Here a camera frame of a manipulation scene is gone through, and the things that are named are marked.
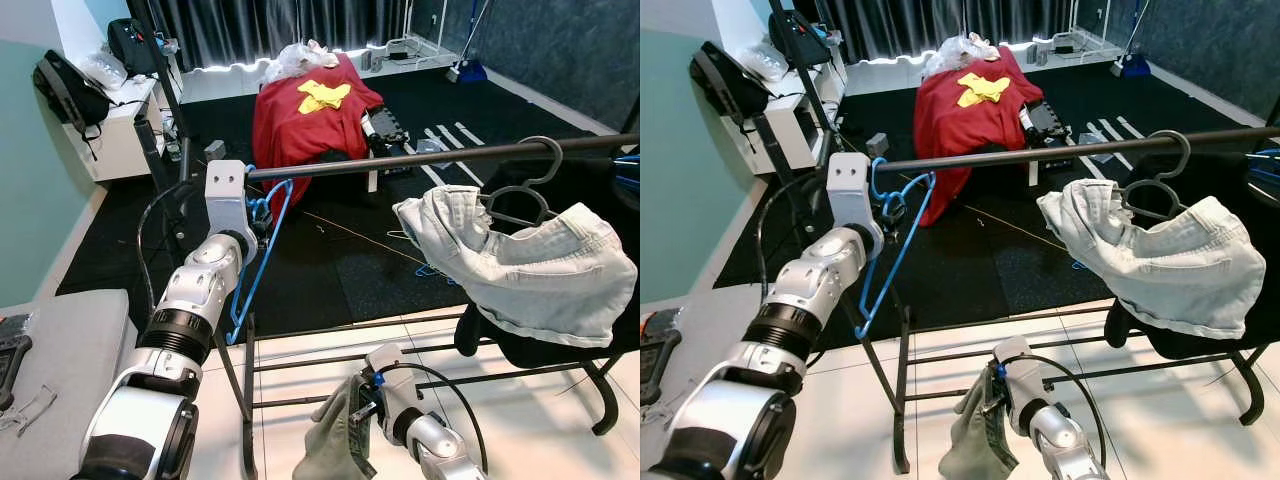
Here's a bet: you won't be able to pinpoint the blue plastic hanger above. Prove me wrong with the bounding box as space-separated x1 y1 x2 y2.
225 163 298 346
1248 145 1280 186
853 157 939 343
613 150 641 206

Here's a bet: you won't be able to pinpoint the light denim shorts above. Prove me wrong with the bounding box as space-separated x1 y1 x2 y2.
1036 177 1267 341
393 183 639 349

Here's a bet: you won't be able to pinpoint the dark grey hanger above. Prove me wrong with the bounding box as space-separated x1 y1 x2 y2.
1118 128 1195 223
478 133 567 229

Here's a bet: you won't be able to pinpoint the red cloth with yellow star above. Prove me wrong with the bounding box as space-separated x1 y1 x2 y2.
250 52 386 213
912 45 1048 228

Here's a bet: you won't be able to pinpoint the white shelf cabinet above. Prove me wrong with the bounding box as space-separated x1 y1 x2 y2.
735 68 853 174
60 72 168 184

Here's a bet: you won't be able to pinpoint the white window ledge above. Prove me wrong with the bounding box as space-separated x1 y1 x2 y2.
178 38 471 103
845 32 1133 98

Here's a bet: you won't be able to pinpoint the white crumpled plastic bag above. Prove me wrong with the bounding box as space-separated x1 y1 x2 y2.
264 40 341 86
925 32 1003 78

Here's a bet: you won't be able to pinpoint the dark striped curtain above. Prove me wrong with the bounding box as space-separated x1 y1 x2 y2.
128 0 441 71
790 0 1083 63

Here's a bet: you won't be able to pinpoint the grey upholstered ottoman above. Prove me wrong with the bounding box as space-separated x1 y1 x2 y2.
0 288 133 480
640 285 766 480

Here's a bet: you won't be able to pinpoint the clear plastic bag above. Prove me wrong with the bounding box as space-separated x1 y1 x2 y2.
745 45 793 83
85 53 129 91

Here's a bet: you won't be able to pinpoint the small black bag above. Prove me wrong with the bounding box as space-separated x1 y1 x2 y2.
107 17 163 78
770 8 833 68

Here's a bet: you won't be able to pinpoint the large black backpack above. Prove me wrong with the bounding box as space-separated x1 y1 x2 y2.
32 50 111 139
690 40 769 129

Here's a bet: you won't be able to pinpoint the black handheld controller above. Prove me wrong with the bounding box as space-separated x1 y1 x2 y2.
640 307 688 406
0 313 34 411

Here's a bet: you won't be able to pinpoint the clear plastic packaging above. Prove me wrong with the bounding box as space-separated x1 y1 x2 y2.
0 385 58 436

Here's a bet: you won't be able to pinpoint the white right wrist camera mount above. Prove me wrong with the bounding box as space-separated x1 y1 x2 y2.
992 335 1043 423
363 343 413 441

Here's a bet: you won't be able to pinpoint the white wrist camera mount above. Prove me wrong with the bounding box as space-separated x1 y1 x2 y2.
992 335 1043 423
204 158 261 241
827 150 887 237
363 343 413 441

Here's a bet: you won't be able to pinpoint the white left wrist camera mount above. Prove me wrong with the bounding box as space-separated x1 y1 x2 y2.
204 158 261 241
827 150 887 237

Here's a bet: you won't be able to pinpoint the thin orange floor cable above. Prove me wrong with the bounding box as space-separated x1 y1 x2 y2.
960 200 1076 256
300 208 426 269

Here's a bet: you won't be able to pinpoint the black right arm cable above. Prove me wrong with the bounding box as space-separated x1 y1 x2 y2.
378 360 489 471
1008 352 1111 471

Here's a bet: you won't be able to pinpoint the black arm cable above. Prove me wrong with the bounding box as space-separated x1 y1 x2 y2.
135 178 216 321
378 360 489 471
1008 352 1111 471
755 172 836 301

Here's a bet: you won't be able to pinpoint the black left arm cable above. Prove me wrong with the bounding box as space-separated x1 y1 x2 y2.
755 172 836 301
135 178 216 321

